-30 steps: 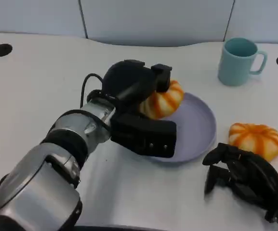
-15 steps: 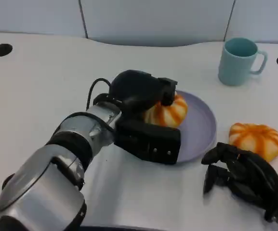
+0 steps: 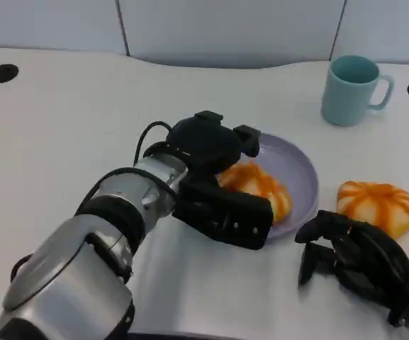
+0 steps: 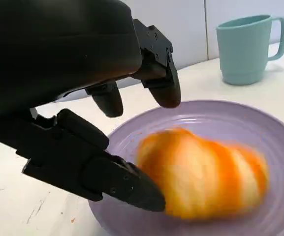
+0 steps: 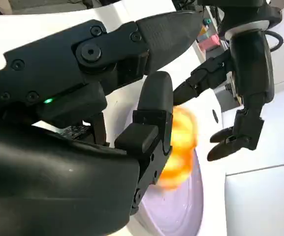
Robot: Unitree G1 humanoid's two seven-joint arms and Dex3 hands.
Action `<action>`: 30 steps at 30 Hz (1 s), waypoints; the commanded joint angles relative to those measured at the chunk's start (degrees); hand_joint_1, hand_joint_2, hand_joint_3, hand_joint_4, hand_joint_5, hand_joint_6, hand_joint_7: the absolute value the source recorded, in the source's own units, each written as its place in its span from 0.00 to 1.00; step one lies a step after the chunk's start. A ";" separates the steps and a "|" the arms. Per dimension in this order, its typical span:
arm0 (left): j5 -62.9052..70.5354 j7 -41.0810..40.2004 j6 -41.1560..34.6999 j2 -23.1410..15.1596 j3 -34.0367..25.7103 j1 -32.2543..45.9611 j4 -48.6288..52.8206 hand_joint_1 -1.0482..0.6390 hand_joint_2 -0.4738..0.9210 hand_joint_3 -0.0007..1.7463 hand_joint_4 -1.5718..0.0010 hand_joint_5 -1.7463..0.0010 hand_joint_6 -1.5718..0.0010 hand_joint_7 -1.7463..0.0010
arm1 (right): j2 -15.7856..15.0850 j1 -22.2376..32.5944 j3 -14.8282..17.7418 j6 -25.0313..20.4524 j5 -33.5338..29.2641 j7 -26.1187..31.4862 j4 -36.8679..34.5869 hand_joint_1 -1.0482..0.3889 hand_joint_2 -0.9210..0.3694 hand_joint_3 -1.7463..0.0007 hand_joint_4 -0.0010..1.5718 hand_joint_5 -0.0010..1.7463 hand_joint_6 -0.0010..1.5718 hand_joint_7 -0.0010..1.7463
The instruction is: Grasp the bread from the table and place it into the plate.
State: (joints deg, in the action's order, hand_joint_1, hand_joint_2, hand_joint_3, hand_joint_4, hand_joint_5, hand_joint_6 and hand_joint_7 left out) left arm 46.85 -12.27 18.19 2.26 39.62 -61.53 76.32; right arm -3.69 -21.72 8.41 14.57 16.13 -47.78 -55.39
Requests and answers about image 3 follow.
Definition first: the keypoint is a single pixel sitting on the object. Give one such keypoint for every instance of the pale green mug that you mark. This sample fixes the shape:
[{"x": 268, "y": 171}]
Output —
[{"x": 344, "y": 95}]

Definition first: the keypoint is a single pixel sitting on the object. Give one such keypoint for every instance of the orange and white bread roll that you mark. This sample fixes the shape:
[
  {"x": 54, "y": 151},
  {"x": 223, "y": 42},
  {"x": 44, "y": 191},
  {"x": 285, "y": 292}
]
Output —
[
  {"x": 376, "y": 207},
  {"x": 261, "y": 187}
]

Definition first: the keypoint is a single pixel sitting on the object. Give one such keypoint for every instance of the lilac plate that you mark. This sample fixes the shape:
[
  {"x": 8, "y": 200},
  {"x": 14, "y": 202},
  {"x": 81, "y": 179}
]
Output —
[{"x": 296, "y": 177}]

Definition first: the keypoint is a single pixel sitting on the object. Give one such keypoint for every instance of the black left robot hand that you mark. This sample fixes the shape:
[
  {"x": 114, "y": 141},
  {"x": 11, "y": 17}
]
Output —
[{"x": 204, "y": 145}]

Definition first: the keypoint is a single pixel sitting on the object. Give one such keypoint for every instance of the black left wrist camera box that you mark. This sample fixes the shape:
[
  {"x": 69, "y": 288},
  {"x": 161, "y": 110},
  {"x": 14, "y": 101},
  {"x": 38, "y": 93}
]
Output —
[{"x": 225, "y": 216}]

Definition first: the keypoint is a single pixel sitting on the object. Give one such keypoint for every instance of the grey desk partition panel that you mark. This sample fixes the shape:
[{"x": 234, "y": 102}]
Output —
[
  {"x": 232, "y": 28},
  {"x": 48, "y": 21},
  {"x": 388, "y": 25}
]

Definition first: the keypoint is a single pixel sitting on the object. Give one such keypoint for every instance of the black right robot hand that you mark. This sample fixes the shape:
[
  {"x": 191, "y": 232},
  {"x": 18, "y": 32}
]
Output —
[{"x": 363, "y": 258}]

